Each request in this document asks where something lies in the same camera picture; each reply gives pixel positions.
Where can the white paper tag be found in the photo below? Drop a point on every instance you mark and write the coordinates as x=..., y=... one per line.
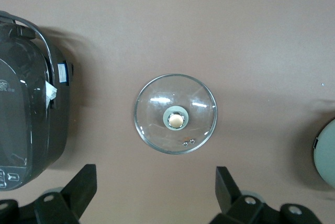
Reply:
x=51, y=93

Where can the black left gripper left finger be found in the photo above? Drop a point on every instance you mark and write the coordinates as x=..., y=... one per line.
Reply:
x=68, y=203

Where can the black rice cooker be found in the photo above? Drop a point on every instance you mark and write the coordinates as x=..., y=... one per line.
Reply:
x=23, y=116

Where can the glass pot lid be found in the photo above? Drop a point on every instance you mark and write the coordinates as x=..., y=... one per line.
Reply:
x=157, y=129

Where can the grey steel pot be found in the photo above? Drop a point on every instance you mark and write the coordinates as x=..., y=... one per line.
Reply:
x=327, y=153

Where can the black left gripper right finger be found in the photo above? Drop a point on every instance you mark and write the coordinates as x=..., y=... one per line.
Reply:
x=235, y=208

